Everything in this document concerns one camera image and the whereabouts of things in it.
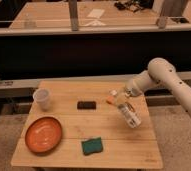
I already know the black cable clutter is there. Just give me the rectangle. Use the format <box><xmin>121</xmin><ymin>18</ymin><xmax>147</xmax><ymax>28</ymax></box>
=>
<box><xmin>114</xmin><ymin>0</ymin><xmax>154</xmax><ymax>13</ymax></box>

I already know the green sponge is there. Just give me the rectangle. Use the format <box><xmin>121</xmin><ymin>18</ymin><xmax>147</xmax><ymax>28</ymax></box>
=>
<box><xmin>81</xmin><ymin>137</ymin><xmax>103</xmax><ymax>155</ymax></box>

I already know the white plastic bottle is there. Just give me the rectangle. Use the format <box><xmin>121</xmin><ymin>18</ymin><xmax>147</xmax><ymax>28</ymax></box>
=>
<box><xmin>109</xmin><ymin>88</ymin><xmax>142</xmax><ymax>129</ymax></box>

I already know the grey metal post right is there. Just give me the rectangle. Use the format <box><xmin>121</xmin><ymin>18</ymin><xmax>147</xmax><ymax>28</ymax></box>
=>
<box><xmin>156</xmin><ymin>0</ymin><xmax>189</xmax><ymax>30</ymax></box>

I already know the orange bowl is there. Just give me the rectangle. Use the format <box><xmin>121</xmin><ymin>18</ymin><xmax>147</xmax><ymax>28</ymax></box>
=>
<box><xmin>25</xmin><ymin>117</ymin><xmax>63</xmax><ymax>153</ymax></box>

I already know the white paper sheet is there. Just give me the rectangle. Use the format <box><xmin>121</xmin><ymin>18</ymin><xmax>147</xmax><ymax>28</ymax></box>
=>
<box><xmin>88</xmin><ymin>9</ymin><xmax>105</xmax><ymax>19</ymax></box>

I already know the orange marker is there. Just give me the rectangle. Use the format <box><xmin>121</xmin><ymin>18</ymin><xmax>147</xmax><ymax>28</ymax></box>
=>
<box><xmin>106</xmin><ymin>97</ymin><xmax>114</xmax><ymax>104</ymax></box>

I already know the translucent plastic cup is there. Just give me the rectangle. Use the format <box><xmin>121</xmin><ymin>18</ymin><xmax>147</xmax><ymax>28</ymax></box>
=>
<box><xmin>33</xmin><ymin>89</ymin><xmax>51</xmax><ymax>111</ymax></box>

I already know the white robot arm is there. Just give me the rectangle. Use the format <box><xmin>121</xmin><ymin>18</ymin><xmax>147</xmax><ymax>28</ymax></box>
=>
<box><xmin>124</xmin><ymin>58</ymin><xmax>191</xmax><ymax>117</ymax></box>

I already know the grey metal post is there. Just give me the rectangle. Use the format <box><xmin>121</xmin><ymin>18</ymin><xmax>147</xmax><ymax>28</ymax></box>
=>
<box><xmin>156</xmin><ymin>0</ymin><xmax>189</xmax><ymax>30</ymax></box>
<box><xmin>68</xmin><ymin>0</ymin><xmax>79</xmax><ymax>31</ymax></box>

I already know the black rectangular block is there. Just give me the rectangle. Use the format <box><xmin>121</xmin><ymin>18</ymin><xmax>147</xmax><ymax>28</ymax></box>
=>
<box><xmin>77</xmin><ymin>101</ymin><xmax>96</xmax><ymax>109</ymax></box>

